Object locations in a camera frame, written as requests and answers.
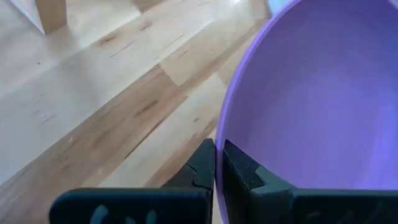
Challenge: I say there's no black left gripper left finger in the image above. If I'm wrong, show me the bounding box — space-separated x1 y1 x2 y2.
49 138 216 224

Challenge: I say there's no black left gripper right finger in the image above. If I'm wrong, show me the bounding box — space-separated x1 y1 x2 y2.
222 139 398 224

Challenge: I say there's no purple plate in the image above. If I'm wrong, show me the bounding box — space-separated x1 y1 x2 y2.
215 0 398 224

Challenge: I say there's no wooden slatted shelf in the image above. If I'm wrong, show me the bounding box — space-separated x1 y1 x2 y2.
9 0 169 35

